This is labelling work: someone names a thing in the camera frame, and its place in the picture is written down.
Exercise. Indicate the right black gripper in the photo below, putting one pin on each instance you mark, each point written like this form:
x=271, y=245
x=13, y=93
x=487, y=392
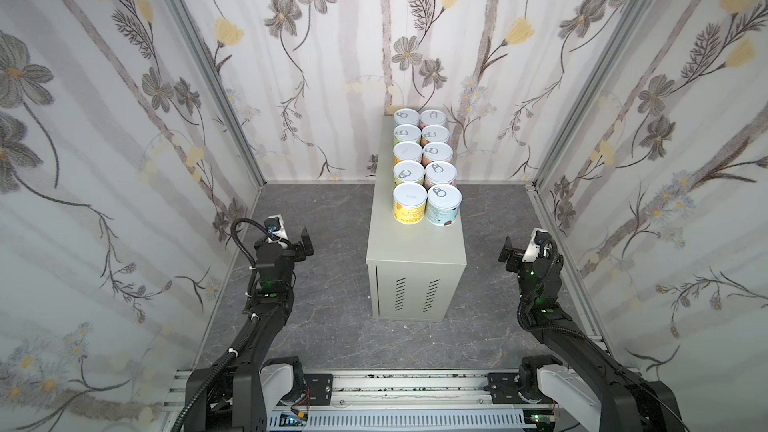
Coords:
x=516, y=255

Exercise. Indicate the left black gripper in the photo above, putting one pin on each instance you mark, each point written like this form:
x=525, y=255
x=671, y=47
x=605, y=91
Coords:
x=297, y=254

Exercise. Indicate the teal labelled can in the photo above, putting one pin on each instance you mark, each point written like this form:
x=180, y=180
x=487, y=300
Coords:
x=443, y=203

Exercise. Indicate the pink white can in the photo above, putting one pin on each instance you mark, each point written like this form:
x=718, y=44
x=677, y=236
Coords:
x=439, y=173

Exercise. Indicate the orange yellow labelled can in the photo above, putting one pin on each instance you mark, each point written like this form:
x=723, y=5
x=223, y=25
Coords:
x=407, y=151

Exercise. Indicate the brown labelled can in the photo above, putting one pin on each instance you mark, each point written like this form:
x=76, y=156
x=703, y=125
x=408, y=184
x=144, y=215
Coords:
x=434, y=133

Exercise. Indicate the green white labelled can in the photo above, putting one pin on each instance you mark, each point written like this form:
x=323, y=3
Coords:
x=406, y=133

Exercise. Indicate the pink labelled can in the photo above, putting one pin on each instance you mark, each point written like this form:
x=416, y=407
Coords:
x=432, y=117

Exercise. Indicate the blue labelled can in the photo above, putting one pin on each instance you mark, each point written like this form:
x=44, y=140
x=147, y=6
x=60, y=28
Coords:
x=406, y=116

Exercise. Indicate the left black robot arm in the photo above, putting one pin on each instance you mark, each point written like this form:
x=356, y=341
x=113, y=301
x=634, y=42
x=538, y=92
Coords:
x=236, y=393

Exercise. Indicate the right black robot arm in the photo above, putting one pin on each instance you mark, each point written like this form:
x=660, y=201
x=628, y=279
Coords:
x=580, y=376

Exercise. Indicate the grey metal cabinet counter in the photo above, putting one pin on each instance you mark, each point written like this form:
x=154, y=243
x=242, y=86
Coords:
x=414, y=270

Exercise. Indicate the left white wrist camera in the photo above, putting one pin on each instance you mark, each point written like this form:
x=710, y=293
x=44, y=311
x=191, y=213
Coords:
x=275, y=226

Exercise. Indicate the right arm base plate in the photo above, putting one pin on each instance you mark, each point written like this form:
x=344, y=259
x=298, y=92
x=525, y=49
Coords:
x=503, y=388

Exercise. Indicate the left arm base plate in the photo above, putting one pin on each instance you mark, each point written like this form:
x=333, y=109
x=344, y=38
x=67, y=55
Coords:
x=317, y=390

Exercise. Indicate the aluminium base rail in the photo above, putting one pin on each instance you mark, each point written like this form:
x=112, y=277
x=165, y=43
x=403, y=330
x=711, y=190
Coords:
x=422, y=390

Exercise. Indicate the white slotted cable duct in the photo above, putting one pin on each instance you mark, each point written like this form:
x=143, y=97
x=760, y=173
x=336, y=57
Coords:
x=403, y=420

